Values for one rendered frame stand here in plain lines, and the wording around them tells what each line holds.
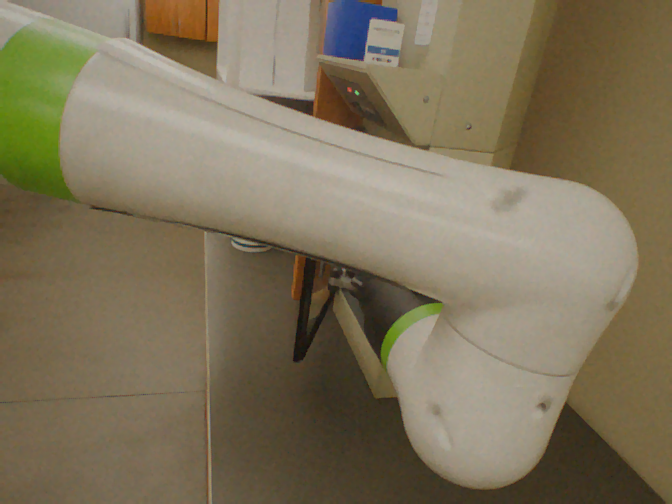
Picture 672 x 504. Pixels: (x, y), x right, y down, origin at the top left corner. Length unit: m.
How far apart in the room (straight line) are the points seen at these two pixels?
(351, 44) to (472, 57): 0.23
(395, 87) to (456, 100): 0.10
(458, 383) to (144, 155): 0.24
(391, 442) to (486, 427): 0.51
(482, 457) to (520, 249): 0.14
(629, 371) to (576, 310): 0.72
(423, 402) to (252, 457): 0.47
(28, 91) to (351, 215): 0.20
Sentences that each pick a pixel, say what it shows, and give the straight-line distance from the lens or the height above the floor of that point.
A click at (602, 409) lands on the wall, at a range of 1.08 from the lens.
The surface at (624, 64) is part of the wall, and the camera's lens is 1.08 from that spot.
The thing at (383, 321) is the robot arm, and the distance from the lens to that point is 0.44.
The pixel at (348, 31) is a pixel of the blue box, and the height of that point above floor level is 1.55.
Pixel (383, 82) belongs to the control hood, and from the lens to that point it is 0.68.
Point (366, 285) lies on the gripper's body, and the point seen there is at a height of 1.29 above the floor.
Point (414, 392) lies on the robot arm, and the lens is 0.36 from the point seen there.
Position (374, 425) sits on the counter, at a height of 0.94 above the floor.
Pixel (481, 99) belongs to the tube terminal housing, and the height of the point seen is 1.48.
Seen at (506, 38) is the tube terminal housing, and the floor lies 1.57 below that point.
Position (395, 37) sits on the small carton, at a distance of 0.77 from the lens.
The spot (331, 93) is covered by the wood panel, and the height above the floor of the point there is 1.44.
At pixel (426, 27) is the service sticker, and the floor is 1.57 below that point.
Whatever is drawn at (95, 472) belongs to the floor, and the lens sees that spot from 2.08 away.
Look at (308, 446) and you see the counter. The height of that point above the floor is 0.94.
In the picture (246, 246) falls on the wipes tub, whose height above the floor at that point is 0.96.
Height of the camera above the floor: 1.52
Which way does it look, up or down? 23 degrees down
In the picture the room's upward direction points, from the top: 9 degrees clockwise
